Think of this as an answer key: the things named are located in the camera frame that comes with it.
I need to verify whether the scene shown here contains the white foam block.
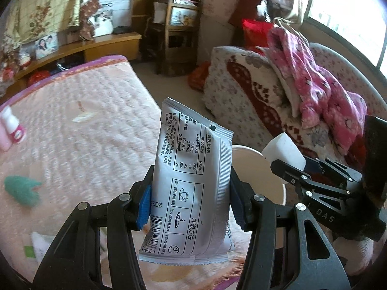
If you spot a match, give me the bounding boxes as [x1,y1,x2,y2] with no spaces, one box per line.
[262,132,306,185]

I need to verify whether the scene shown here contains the white green tissue pack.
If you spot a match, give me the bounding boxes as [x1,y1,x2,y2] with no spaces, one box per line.
[24,232,54,264]

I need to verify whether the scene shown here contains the green fuzzy cloth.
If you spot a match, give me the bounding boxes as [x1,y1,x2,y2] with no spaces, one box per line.
[4,175,42,208]

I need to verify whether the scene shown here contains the white plastic trash bucket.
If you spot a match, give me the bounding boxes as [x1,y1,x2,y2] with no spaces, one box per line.
[231,144,287,248]

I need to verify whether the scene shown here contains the pink patterned pajama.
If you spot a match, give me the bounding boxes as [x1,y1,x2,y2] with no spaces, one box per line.
[266,27,367,155]

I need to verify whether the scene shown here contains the floral red sofa cover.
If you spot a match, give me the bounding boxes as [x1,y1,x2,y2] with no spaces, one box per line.
[202,43,387,278]

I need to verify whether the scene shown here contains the pink quilted table cover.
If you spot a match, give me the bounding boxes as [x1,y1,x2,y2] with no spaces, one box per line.
[1,56,250,289]

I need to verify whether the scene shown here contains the pink water bottle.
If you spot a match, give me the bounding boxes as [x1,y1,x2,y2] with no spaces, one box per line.
[0,122,13,152]

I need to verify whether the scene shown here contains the red cushion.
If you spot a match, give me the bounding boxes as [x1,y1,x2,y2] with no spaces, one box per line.
[242,19,274,54]

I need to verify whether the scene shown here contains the white pink-label pill bottle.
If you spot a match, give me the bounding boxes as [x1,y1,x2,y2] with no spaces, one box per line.
[1,106,26,143]

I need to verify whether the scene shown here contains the wooden chair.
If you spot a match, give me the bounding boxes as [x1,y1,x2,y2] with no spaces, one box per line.
[144,0,205,76]

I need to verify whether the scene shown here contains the wooden tv cabinet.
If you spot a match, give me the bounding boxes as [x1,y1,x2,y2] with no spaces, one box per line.
[1,32,142,102]

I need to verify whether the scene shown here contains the framed couple photo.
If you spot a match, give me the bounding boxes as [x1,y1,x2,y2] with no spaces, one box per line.
[35,33,58,60]

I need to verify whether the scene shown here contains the yellow floral cloth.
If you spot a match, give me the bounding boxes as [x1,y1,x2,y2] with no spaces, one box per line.
[2,0,87,51]

